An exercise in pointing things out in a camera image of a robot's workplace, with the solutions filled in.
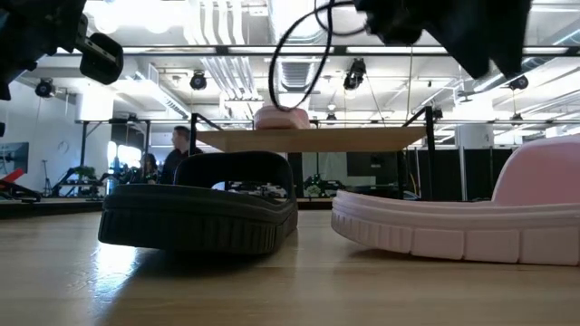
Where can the pink rubber slide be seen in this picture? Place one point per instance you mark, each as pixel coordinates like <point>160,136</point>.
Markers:
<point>453,226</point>
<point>281,120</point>

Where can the black rubber slide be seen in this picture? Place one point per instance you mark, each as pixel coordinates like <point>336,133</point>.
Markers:
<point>190,217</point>

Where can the wooden shelf black metal legs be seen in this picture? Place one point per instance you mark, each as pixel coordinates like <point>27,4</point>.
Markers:
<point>317,139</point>

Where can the black hanging spotlight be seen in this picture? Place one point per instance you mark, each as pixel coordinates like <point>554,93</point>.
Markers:
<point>354,72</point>
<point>518,82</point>
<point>198,80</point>
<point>44,87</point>

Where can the red bar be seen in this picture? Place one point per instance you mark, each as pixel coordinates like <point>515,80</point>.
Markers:
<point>13,175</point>

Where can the black partition panels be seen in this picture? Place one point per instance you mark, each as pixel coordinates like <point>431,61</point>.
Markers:
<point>448,174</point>

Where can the small green background plant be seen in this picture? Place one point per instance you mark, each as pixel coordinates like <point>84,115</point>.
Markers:
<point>84,171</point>

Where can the person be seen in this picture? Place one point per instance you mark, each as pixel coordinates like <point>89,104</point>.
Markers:
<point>148,169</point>
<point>179,163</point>

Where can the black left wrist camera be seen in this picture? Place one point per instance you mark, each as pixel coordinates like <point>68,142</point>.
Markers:
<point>102,59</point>

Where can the wall mounted monitor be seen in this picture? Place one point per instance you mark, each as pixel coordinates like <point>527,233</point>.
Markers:
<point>13,158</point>

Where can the black metal rig frame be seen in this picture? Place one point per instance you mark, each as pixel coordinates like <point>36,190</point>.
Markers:
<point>340,50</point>

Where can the silver ceiling air duct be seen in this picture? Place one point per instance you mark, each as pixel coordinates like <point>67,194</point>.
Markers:
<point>296,72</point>

